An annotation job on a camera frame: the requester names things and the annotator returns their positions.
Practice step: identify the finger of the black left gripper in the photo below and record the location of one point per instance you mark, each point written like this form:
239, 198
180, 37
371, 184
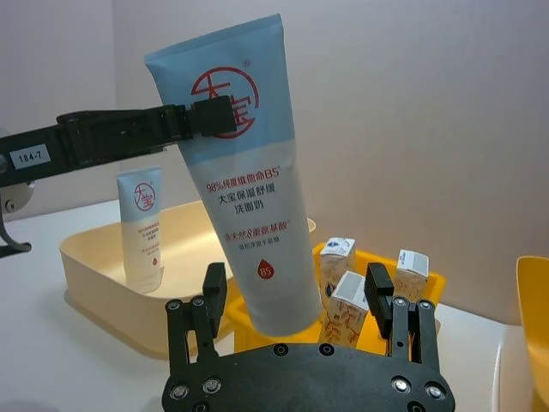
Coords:
206, 118

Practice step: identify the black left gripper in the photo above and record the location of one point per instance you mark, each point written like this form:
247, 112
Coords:
64, 148

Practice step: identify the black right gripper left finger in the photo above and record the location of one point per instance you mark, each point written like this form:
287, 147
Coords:
213, 292

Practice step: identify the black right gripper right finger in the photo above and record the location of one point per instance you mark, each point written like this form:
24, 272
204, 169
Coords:
379, 296

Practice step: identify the large blue white tube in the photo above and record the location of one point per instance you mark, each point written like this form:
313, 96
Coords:
240, 193

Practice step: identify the small white printed carton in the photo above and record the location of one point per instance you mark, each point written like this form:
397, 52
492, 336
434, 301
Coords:
412, 270
345, 313
339, 259

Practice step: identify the yellow plastic bin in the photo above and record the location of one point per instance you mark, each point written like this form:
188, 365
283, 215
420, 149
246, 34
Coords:
244, 326

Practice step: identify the small blue white tube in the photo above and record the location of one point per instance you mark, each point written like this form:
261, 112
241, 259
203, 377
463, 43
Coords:
141, 232

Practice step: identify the cream plastic tray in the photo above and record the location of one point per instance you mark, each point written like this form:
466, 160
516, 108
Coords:
94, 266

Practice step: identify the yellow plastic container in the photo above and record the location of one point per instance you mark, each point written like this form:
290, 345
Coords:
536, 309

